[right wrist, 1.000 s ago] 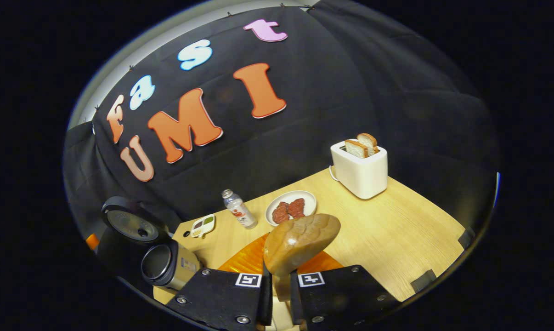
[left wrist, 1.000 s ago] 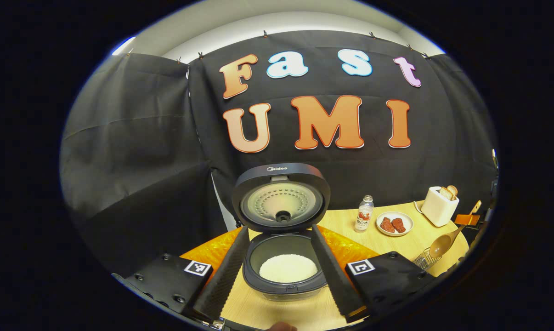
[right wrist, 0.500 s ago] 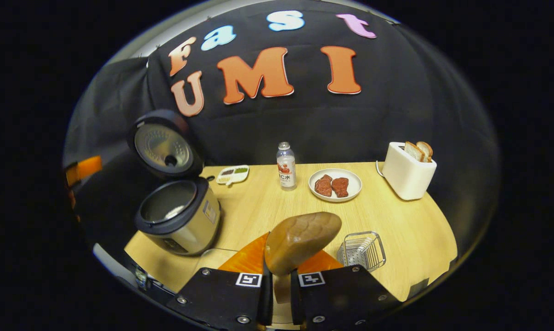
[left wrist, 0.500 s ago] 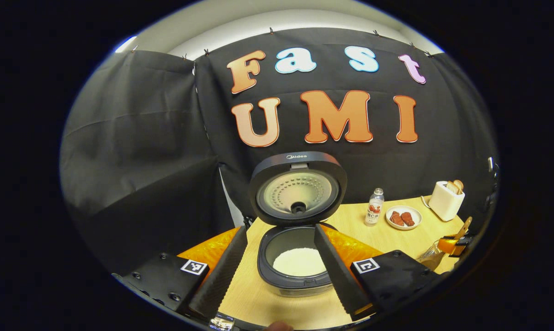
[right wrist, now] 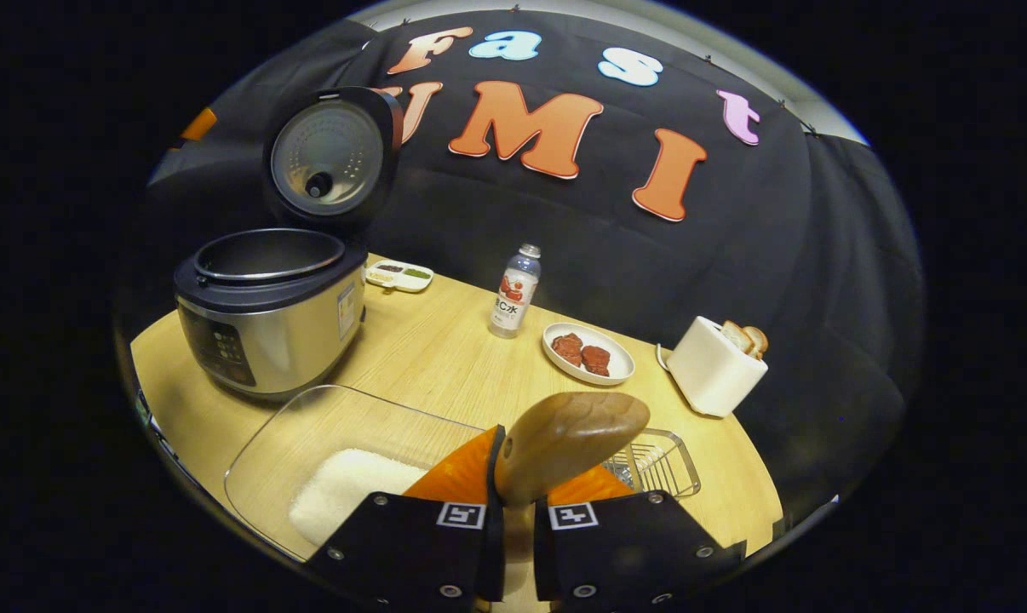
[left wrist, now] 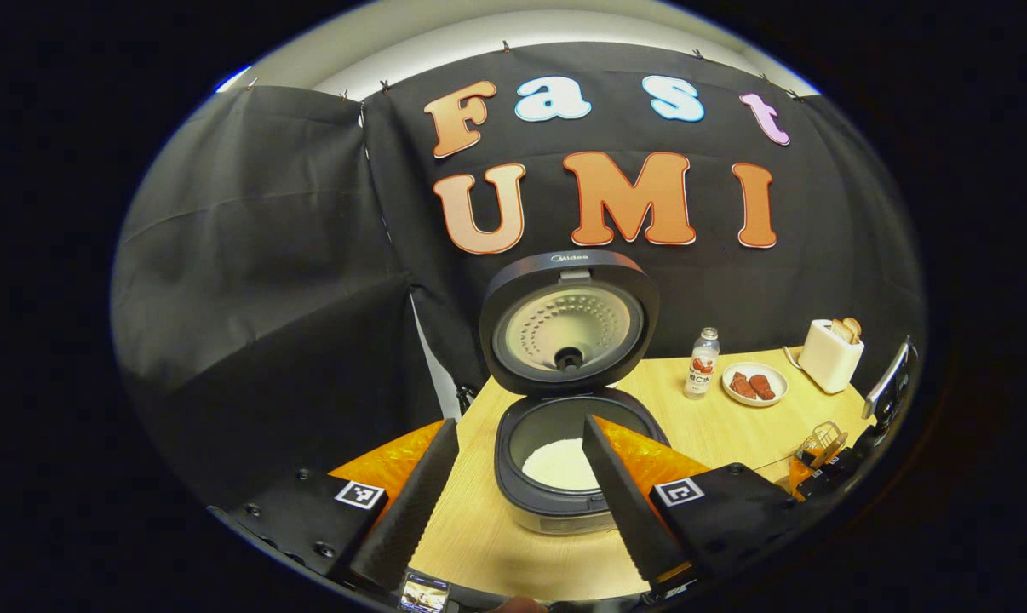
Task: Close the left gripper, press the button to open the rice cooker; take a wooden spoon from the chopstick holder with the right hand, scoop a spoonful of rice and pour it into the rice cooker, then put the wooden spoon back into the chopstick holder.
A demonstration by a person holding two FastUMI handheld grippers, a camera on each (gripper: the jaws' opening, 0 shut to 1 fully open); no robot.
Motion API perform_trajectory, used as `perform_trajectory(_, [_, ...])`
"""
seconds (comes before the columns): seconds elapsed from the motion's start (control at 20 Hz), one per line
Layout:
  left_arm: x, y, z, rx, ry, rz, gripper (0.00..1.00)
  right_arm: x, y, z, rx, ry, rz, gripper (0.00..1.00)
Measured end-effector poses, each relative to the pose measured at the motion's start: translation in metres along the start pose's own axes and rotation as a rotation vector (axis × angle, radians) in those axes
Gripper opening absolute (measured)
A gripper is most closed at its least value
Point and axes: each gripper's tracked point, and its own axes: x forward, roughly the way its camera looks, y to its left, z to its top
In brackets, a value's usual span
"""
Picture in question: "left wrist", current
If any white rice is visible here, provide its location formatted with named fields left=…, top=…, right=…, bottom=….
left=522, top=438, right=601, bottom=492

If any black backdrop cloth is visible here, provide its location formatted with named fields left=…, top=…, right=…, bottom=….
left=112, top=41, right=927, bottom=512

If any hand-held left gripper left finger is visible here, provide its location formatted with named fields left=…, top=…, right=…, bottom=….
left=209, top=417, right=462, bottom=597

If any clear drink bottle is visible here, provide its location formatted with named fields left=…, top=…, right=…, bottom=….
left=684, top=327, right=720, bottom=400

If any metal wire chopstick holder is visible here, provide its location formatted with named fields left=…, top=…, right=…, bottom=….
left=796, top=421, right=848, bottom=469

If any white toaster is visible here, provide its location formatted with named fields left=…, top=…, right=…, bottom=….
left=798, top=319, right=865, bottom=394

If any dark grey rice cooker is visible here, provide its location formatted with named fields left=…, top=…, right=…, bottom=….
left=478, top=249, right=672, bottom=536

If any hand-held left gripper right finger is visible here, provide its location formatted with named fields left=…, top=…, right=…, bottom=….
left=582, top=415, right=834, bottom=597

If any white round plate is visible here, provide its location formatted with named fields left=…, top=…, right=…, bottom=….
left=722, top=362, right=789, bottom=408

